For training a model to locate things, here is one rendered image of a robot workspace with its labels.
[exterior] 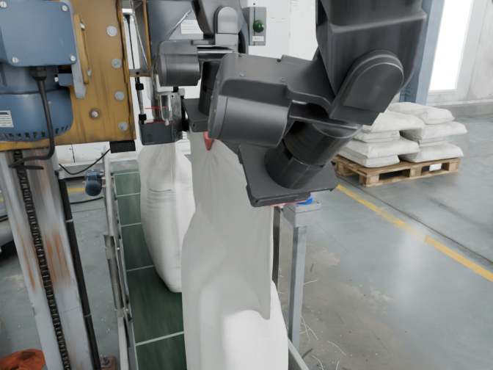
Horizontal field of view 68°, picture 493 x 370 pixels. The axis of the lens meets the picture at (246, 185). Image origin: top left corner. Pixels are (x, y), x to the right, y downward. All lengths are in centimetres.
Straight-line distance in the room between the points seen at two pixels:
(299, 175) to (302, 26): 531
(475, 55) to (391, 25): 764
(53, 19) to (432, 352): 179
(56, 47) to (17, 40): 5
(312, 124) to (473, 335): 185
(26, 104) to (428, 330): 182
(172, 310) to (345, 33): 122
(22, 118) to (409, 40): 62
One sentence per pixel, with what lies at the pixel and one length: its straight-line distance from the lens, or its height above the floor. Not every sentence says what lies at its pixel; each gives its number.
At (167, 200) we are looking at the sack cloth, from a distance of 128.
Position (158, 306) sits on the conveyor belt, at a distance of 140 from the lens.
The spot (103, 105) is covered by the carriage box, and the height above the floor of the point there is 111.
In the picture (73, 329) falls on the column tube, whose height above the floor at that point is 46.
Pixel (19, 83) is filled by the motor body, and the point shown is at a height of 118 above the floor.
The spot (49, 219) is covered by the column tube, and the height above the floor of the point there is 82.
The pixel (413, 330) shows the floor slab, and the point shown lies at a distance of 199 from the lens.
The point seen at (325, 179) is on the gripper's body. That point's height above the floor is 111.
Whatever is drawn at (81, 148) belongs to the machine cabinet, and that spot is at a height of 33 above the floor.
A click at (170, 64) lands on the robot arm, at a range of 59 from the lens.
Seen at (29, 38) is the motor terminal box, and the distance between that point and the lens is 66.
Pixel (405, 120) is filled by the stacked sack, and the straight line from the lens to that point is 367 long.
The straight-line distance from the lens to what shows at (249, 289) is 61.
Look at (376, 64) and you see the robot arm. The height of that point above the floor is 123.
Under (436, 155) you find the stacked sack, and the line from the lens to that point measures 408.
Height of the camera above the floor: 125
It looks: 21 degrees down
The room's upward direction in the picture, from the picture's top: straight up
